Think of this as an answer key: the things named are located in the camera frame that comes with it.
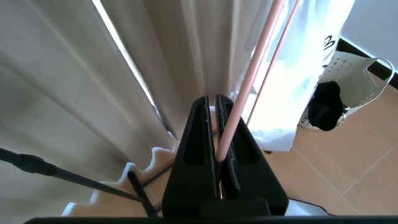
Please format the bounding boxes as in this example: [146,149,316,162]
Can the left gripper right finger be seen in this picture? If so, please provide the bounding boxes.
[215,94,289,217]

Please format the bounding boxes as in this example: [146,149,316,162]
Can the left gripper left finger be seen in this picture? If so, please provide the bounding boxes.
[161,95,220,218]

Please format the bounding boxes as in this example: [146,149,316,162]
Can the white printed t-shirt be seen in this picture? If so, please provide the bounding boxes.
[233,0,355,152]

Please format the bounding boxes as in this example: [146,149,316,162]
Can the pink clothes hanger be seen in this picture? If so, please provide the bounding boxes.
[215,0,301,163]

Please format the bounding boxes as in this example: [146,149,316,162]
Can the white laundry basket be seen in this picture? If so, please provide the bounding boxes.
[298,50,396,131]

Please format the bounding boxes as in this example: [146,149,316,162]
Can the black clothes rack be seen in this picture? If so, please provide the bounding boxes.
[0,133,218,218]

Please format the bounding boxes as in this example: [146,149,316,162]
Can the black garment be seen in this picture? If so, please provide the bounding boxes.
[307,80,348,132]

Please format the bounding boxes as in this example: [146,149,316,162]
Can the beige curtain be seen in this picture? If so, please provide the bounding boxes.
[0,0,280,215]

